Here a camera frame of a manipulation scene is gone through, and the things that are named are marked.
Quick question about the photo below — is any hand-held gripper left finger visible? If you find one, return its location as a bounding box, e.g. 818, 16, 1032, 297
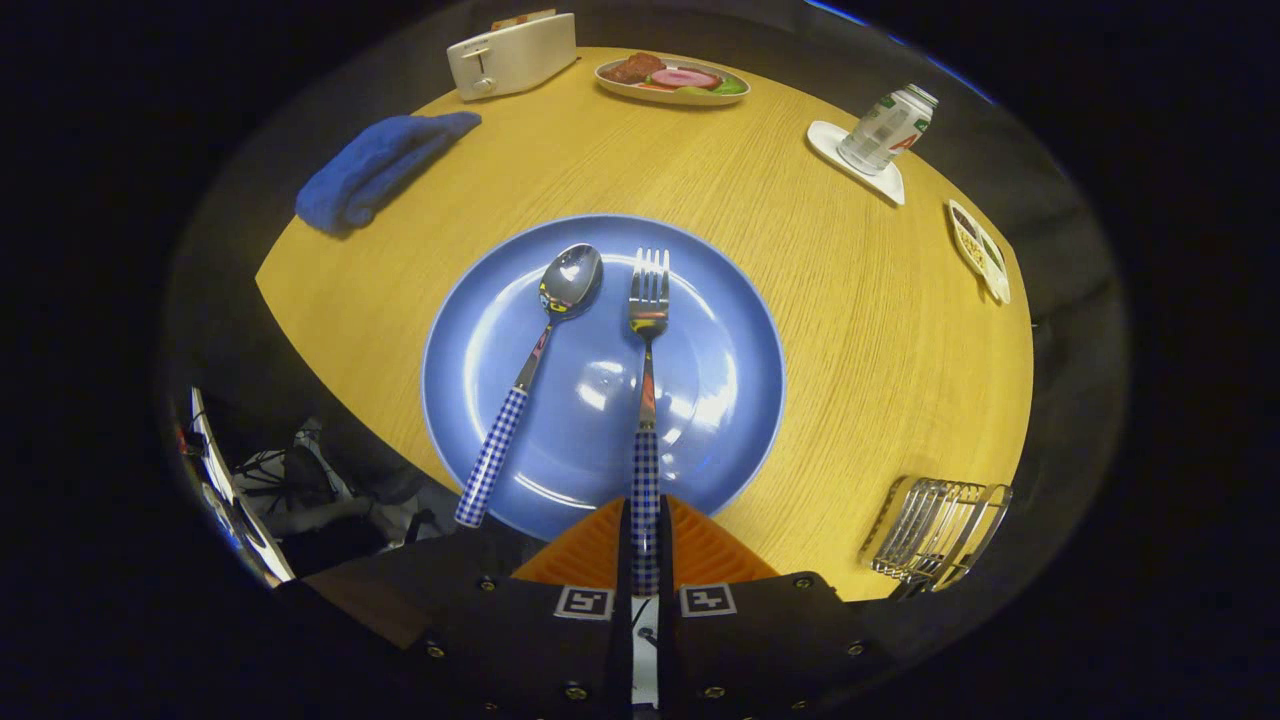
398, 497, 635, 720

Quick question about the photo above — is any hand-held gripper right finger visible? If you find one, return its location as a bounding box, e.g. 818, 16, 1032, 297
658, 495, 901, 720

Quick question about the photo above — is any checked handle fork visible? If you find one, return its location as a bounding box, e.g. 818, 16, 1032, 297
628, 248, 671, 598

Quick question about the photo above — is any checked handle spoon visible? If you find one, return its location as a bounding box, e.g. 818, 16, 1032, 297
455, 243, 605, 529

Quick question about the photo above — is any blue round plate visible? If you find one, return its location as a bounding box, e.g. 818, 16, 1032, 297
421, 213, 787, 543

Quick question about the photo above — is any white divided snack tray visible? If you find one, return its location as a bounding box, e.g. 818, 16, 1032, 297
945, 198, 1012, 305

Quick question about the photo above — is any white square coaster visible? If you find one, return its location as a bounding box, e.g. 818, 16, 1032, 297
806, 120, 907, 207

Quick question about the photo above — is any oval food plate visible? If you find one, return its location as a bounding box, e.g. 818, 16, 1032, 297
594, 52, 752, 107

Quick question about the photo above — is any blue folded towel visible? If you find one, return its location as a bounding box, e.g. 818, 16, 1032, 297
294, 111, 483, 238

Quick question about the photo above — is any white green drink bottle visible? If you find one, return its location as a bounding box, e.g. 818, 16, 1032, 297
837, 84, 940, 177

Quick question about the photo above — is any large brown meat piece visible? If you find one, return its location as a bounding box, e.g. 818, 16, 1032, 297
602, 53, 666, 85

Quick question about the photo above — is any white toaster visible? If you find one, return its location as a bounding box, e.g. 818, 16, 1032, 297
446, 12, 579, 102

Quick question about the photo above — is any metal wire cutlery rack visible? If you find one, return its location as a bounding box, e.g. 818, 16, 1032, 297
858, 476, 1014, 601

